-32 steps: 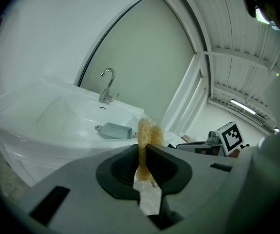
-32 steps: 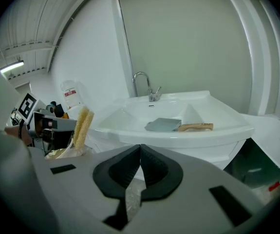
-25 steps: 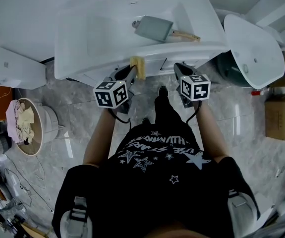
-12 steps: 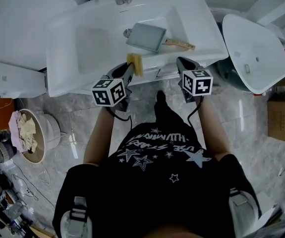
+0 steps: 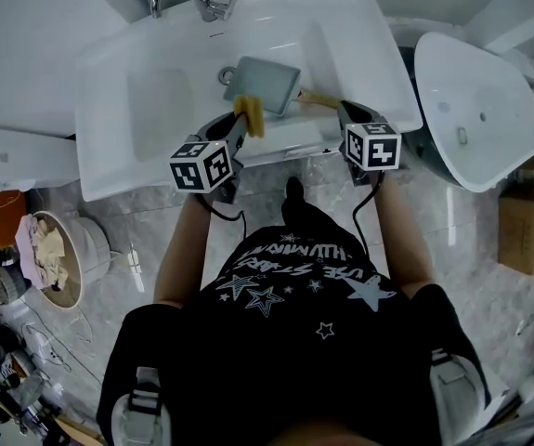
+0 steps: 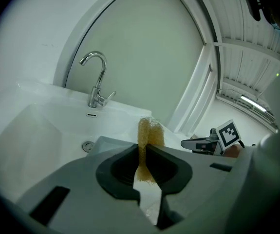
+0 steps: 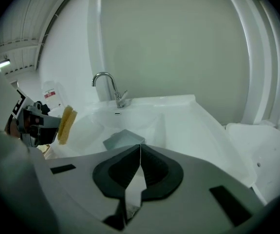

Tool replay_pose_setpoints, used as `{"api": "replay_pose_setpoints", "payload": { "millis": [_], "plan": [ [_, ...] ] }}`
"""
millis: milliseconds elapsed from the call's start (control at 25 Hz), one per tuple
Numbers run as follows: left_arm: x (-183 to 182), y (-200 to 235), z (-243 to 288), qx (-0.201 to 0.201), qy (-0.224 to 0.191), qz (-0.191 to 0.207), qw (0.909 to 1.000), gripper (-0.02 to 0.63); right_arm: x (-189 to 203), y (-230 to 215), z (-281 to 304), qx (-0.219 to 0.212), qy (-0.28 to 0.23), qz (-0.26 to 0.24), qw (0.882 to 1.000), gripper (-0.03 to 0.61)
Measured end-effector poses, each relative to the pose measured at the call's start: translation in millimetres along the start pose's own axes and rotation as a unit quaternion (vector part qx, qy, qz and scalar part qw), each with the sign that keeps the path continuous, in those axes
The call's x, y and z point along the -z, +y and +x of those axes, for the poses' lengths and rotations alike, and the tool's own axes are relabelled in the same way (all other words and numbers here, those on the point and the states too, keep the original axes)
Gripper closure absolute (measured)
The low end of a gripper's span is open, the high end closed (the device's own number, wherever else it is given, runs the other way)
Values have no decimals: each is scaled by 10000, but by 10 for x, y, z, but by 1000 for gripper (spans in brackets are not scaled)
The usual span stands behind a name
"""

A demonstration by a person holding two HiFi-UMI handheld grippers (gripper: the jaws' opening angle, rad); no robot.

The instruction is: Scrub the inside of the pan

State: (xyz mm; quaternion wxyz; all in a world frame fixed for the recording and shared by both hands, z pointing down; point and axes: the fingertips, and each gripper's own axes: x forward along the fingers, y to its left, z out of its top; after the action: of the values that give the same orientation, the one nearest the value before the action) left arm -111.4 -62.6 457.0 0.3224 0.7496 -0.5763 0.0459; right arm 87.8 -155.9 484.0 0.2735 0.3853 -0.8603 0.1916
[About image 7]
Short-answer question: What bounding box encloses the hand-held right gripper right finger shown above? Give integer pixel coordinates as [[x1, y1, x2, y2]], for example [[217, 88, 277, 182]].
[[140, 144, 185, 202]]

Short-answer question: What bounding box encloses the grey rectangular pan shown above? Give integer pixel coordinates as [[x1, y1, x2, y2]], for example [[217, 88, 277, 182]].
[[102, 129, 146, 151]]

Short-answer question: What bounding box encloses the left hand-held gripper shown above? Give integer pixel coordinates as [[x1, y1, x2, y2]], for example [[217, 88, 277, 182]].
[[8, 87, 61, 148]]

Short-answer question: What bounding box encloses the white ceramic sink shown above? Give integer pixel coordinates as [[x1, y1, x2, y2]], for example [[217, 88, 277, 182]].
[[54, 94, 257, 189]]

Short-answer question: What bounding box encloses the chrome faucet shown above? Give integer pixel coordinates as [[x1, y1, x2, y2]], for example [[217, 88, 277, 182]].
[[92, 72, 133, 109]]

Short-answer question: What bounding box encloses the clear water bottle red label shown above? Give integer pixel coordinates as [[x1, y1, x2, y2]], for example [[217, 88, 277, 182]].
[[41, 80, 64, 110]]

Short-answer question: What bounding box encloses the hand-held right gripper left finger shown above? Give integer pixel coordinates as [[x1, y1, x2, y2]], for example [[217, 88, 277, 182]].
[[92, 144, 141, 231]]

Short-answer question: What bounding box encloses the yellow sponge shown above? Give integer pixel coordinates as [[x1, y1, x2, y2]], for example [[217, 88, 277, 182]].
[[57, 104, 78, 145]]

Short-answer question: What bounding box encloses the white freestanding basin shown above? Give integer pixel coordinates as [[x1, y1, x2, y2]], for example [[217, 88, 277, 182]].
[[224, 121, 280, 206]]

